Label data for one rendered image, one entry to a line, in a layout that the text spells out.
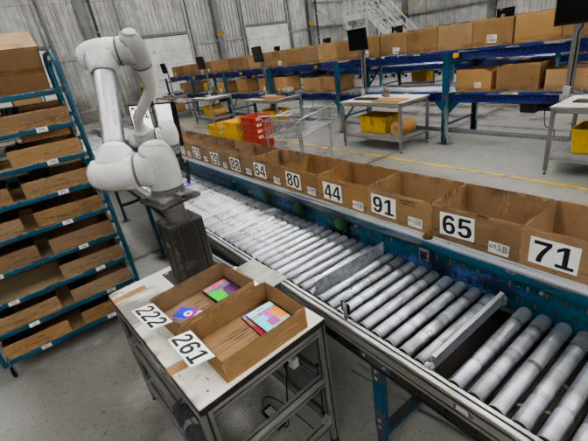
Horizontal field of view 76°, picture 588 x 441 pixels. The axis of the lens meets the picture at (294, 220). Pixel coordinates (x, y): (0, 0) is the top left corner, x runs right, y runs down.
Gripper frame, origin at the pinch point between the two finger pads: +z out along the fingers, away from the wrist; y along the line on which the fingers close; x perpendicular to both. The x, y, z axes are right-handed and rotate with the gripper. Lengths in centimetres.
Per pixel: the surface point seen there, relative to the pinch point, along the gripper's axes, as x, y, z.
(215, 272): -76, -22, 26
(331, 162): -46, 89, 5
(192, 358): -129, -56, 20
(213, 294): -89, -30, 28
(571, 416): -216, 16, 33
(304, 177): -51, 60, 6
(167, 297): -78, -48, 25
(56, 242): 49, -79, 26
